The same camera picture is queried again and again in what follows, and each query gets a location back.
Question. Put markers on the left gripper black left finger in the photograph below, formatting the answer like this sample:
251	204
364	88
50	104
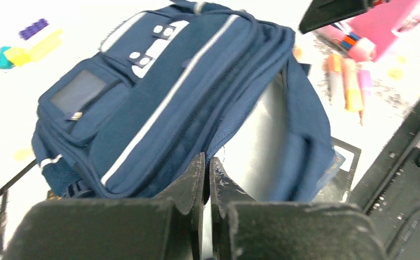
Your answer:
168	226

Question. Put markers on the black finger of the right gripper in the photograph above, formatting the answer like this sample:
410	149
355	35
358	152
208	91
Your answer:
321	13

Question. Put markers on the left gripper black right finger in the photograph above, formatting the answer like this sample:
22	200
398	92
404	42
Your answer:
244	228

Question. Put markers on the navy blue student backpack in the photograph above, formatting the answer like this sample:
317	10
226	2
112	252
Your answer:
167	85

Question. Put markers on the pink box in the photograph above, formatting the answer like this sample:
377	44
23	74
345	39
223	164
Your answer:
384	24

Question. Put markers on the pink highlighter pen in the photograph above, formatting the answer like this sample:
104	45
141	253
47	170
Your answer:
365	85

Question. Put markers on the yellow orange highlighter pen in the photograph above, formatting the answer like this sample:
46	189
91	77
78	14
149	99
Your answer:
354	102

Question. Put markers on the black notebook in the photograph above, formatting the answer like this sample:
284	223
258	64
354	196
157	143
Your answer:
338	188

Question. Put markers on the dark blue hardcover book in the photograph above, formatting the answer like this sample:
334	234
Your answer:
334	166

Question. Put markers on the long wooden block front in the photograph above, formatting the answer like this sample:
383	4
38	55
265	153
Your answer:
45	46

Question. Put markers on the yellow toy block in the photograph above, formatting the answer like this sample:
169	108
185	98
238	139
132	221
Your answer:
17	56

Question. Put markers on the teal toy block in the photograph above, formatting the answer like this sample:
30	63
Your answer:
4	62

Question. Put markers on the purple studded toy brick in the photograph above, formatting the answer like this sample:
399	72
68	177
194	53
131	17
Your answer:
33	29

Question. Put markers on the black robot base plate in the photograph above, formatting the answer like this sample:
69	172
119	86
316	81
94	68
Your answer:
389	192

